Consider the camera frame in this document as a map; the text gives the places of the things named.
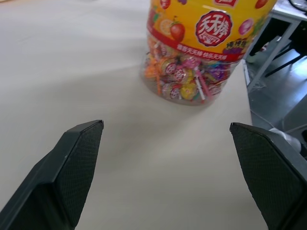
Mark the grey metal table frame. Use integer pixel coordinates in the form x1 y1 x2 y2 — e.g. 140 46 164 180
242 3 307 95

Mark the clear lollipop tub yellow label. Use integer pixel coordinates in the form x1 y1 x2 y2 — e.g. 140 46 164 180
140 0 278 106

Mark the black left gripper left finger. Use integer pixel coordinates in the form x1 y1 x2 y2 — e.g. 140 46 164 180
0 119 105 230

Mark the black chair base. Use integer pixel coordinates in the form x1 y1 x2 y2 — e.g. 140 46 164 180
260 34 307 78

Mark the white cable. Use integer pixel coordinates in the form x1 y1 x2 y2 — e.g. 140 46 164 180
248 94 279 131

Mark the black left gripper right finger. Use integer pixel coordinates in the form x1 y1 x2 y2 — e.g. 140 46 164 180
229 122 307 230

